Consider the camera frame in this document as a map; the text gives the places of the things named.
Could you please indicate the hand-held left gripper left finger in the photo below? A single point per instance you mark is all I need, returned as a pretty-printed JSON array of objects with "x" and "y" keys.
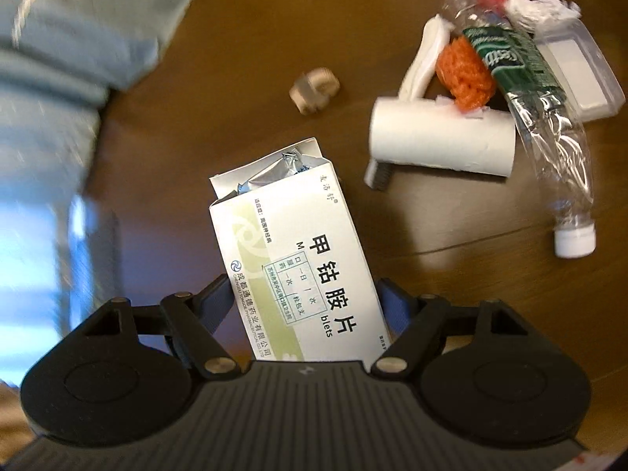
[{"x": 216, "y": 304}]

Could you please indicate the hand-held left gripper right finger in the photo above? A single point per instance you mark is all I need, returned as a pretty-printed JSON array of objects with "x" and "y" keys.
[{"x": 392, "y": 304}]

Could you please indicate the white medicine box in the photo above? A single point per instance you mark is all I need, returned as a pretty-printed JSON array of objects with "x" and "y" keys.
[{"x": 294, "y": 265}]

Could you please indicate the small beige wooden knob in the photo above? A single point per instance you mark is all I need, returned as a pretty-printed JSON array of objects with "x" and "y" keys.
[{"x": 314, "y": 91}]

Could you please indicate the orange mesh ball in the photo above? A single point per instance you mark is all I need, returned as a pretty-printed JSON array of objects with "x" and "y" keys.
[{"x": 463, "y": 76}]

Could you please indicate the crushed green label plastic bottle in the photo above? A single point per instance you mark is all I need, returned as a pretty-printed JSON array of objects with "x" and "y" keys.
[{"x": 520, "y": 64}]

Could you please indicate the white tissue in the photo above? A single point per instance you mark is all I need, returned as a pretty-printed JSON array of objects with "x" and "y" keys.
[{"x": 537, "y": 7}]

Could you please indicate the small grey object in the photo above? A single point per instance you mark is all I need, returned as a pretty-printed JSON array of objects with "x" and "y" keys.
[{"x": 377, "y": 175}]

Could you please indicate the silver foil sachet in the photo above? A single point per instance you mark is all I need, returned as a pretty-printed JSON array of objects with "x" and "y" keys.
[{"x": 274, "y": 171}]

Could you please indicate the white cardboard tube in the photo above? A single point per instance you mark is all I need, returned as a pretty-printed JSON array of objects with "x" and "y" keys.
[{"x": 441, "y": 137}]

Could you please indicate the white plastic strip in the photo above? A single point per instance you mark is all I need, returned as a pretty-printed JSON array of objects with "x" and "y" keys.
[{"x": 422, "y": 64}]

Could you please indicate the clear plastic box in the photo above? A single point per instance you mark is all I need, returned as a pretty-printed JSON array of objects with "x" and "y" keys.
[{"x": 584, "y": 73}]

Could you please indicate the light blue curtain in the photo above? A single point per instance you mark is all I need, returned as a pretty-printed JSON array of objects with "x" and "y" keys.
[{"x": 73, "y": 24}]

